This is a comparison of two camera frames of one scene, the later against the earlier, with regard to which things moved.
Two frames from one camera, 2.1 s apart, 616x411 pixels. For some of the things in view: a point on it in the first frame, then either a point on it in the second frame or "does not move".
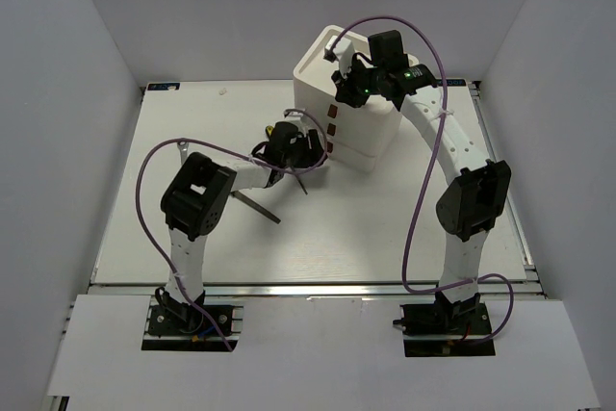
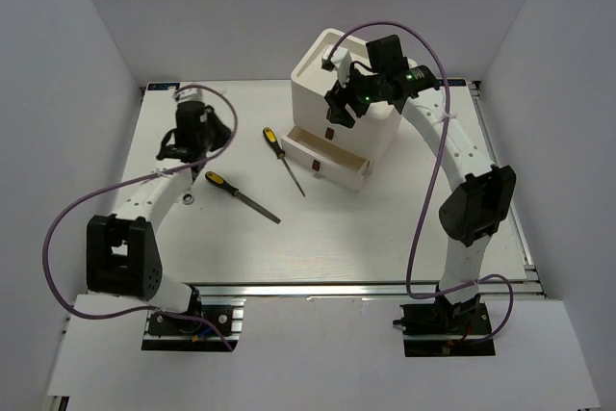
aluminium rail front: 303,291 does not move
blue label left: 163,87 does not move
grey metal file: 254,206 does not move
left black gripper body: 302,156 -> 217,134
